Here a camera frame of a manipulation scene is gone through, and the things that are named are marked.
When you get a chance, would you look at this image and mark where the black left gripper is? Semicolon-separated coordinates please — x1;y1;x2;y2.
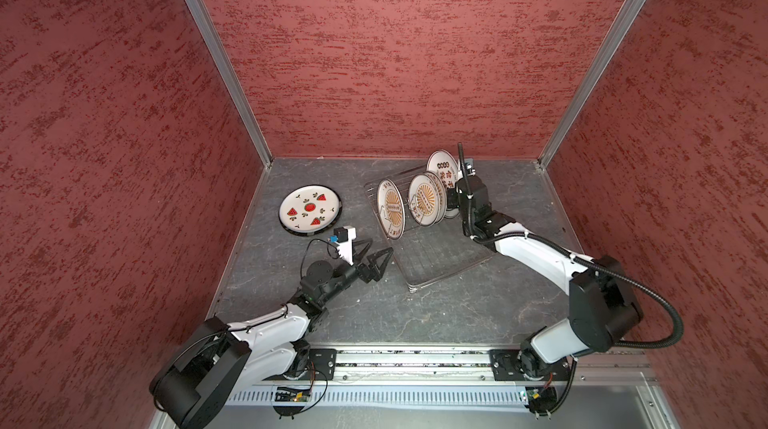
320;237;393;305

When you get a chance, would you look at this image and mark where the green rim fruit plate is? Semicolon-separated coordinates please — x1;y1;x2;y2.
445;187;460;219
427;150;461;189

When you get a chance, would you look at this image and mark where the brown lettered rim plate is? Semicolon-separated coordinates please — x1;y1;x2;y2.
376;179;405;240

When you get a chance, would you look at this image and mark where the brown striped rim plate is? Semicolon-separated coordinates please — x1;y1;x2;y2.
277;184;344;238

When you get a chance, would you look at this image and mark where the watermelon pattern white plate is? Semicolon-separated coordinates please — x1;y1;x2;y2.
278;185;342;235

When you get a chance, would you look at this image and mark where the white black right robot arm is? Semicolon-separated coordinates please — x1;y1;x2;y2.
455;145;643;380

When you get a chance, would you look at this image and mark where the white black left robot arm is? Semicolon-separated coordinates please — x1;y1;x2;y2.
149;238;394;428

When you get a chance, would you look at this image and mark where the orange sunburst plate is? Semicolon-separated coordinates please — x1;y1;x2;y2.
408;174;441;226
427;171;447;222

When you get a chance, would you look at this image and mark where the left circuit board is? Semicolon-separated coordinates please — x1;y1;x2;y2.
273;386;313;406

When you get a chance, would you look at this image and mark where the circuit board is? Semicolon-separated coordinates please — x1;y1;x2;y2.
273;386;313;406
526;386;558;413

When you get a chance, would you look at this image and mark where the right circuit board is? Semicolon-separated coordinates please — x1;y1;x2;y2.
526;386;558;413

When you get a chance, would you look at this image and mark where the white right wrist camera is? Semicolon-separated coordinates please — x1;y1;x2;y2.
462;159;476;177

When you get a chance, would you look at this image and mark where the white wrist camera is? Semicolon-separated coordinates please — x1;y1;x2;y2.
329;226;357;265
462;159;476;177

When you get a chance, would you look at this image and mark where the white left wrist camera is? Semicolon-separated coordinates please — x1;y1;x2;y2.
329;226;357;265

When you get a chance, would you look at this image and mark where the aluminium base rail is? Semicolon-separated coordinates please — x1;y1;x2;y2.
221;345;679;428

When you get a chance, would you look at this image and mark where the aluminium right corner post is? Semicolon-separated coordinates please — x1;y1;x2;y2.
538;0;647;171

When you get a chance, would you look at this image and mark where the aluminium corner post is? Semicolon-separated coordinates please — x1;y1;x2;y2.
184;0;274;169
538;0;647;171

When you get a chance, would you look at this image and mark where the aluminium left corner post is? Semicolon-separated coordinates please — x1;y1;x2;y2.
184;0;274;169

